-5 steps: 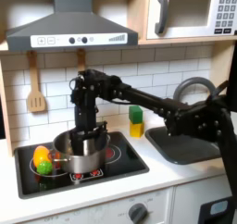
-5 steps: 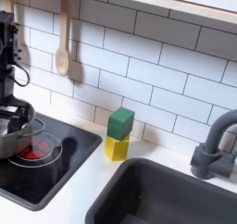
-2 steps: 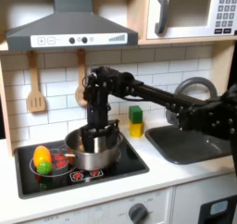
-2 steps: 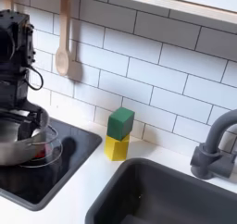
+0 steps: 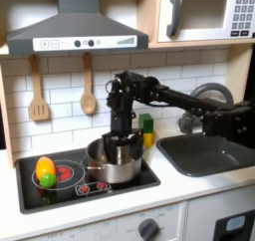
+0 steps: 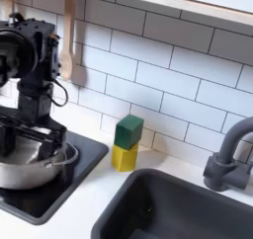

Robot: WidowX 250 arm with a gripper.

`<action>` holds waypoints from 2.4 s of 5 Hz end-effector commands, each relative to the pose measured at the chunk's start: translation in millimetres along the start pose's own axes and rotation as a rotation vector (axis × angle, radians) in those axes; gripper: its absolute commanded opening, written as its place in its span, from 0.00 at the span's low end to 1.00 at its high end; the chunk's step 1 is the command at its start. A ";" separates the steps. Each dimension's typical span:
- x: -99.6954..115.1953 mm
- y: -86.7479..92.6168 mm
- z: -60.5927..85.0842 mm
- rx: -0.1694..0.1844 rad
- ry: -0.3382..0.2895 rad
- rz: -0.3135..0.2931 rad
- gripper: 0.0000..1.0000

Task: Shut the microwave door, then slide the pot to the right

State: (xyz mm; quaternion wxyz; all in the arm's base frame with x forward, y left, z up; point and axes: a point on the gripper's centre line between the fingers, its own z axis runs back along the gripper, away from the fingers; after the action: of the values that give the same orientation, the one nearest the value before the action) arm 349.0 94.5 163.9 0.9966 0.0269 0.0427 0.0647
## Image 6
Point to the black stove top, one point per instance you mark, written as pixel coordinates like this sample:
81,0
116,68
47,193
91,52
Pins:
85,152

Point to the wooden spoon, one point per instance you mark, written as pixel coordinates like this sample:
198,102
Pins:
67,58

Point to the yellow wooden block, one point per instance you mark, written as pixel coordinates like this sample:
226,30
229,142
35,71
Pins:
123,159

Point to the green wooden block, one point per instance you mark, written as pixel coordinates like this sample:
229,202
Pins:
126,132

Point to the wooden slotted spatula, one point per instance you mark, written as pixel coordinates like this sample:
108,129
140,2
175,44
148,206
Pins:
9,1

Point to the dark grey sink basin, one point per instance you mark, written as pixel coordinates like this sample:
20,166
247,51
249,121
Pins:
184,206

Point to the wooden microwave cabinet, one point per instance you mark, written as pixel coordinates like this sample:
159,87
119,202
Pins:
184,11

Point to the dark grey tap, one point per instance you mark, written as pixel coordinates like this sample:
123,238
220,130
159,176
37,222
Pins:
227,150

